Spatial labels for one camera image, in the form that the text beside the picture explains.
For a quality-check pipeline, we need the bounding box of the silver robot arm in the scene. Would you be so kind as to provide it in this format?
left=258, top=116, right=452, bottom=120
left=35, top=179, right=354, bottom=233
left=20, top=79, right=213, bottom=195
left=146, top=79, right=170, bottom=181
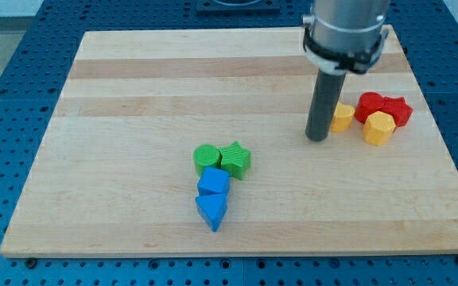
left=301, top=0, right=390, bottom=75

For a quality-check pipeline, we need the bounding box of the green star block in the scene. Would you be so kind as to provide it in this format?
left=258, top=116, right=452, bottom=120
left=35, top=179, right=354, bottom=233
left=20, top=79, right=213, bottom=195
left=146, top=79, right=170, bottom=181
left=219, top=141, right=251, bottom=180

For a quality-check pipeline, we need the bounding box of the green cylinder block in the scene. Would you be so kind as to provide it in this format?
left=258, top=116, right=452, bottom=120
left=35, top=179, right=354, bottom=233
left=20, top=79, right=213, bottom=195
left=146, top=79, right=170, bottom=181
left=192, top=144, right=222, bottom=176

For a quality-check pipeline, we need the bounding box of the blue cube block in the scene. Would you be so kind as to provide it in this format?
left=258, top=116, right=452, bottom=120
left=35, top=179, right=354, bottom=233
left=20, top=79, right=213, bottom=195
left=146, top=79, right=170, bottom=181
left=197, top=167, right=231, bottom=195

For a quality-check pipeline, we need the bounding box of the wooden board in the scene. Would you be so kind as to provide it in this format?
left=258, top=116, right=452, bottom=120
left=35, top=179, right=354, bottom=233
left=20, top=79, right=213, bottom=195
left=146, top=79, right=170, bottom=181
left=0, top=27, right=458, bottom=258

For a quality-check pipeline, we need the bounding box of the blue triangle block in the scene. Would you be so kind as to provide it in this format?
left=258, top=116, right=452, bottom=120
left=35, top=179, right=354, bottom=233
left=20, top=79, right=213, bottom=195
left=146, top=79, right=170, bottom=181
left=195, top=194, right=227, bottom=232

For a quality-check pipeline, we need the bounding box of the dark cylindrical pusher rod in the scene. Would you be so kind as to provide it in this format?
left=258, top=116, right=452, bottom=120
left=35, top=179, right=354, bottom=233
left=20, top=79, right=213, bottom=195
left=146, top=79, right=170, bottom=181
left=305, top=70, right=346, bottom=141

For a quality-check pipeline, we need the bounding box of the yellow heart block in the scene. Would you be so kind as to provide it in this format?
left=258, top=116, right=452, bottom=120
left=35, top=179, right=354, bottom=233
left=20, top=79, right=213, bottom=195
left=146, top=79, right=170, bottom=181
left=329, top=102, right=355, bottom=133

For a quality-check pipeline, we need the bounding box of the red cylinder block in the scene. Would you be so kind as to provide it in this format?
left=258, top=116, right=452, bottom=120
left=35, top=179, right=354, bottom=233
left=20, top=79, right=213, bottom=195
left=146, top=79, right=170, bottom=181
left=355, top=92, right=385, bottom=123

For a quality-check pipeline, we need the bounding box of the yellow hexagon block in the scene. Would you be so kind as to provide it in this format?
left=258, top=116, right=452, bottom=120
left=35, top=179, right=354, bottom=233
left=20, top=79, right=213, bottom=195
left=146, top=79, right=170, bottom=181
left=363, top=111, right=396, bottom=146

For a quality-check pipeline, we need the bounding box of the red star block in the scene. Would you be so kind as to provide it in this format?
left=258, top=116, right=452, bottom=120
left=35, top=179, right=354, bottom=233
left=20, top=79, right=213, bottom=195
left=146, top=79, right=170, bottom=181
left=382, top=97, right=413, bottom=127

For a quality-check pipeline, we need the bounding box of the black cable tie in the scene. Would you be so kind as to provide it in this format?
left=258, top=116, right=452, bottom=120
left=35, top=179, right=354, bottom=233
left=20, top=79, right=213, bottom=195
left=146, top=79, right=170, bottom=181
left=302, top=26, right=389, bottom=75

